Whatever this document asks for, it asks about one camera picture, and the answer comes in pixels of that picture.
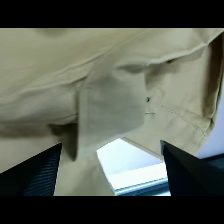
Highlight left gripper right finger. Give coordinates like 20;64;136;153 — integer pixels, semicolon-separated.
159;139;224;197

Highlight beige trousers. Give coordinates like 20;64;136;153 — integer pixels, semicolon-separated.
0;27;224;197

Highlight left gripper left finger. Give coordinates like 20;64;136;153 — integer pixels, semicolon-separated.
0;142;63;197

